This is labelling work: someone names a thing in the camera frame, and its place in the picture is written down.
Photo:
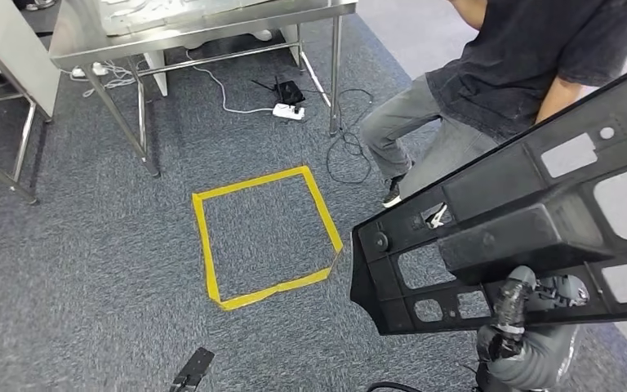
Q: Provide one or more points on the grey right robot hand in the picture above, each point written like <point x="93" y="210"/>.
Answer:
<point x="511" y="303"/>

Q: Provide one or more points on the black plastic frame part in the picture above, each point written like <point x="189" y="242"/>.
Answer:
<point x="508" y="243"/>

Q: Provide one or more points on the person's forearm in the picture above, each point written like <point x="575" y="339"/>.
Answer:
<point x="470" y="11"/>
<point x="557" y="100"/>

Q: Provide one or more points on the stainless steel workbench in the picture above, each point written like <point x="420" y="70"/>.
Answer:
<point x="75" y="32"/>

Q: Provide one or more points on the person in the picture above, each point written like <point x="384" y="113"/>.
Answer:
<point x="508" y="54"/>

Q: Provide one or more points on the black router with antennas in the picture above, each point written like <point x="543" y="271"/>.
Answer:
<point x="291" y="92"/>

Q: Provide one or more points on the yellow floor tape square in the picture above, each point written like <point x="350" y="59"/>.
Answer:
<point x="207" y="249"/>

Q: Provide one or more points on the black robot foot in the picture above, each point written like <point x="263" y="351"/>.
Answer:
<point x="194" y="368"/>

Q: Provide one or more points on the steel table with white panel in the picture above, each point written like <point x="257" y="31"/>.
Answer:
<point x="10" y="54"/>

